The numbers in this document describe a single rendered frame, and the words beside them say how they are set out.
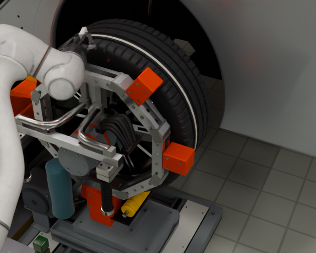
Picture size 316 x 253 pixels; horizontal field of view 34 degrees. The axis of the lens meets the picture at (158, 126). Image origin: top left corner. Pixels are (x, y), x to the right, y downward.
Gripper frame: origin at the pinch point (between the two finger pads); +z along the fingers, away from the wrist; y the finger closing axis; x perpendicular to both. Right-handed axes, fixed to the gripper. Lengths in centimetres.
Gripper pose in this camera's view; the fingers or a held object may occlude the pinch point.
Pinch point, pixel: (84, 34)
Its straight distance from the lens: 183.8
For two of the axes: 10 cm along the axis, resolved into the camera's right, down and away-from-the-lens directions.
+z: 0.4, -5.2, 8.5
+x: -2.4, -8.3, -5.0
